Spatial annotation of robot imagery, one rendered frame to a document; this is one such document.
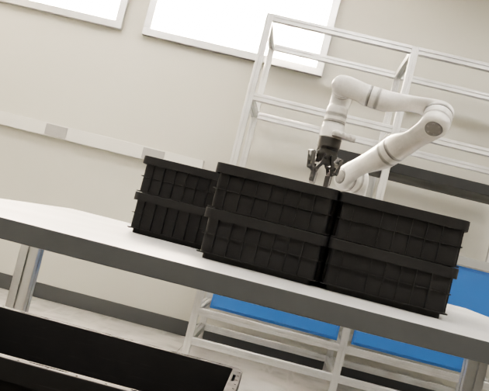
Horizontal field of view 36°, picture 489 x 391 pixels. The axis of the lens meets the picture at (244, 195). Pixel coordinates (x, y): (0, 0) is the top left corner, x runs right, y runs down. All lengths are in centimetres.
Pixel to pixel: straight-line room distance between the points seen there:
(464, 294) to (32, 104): 308
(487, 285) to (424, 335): 293
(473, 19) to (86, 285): 314
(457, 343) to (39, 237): 80
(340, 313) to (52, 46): 431
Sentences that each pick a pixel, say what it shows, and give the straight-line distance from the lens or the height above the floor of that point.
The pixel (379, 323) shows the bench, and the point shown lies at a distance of 143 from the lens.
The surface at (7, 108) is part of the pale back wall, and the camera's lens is 551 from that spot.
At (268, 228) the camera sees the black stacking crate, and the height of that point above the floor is 80.
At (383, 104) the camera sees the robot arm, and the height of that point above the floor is 128.
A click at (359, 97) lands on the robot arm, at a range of 247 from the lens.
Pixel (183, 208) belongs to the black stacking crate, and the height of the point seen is 80.
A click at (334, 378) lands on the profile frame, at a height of 12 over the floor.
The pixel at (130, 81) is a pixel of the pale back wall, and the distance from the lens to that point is 531.
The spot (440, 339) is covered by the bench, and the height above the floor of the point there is 68.
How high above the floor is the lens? 79
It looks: 2 degrees up
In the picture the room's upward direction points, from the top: 14 degrees clockwise
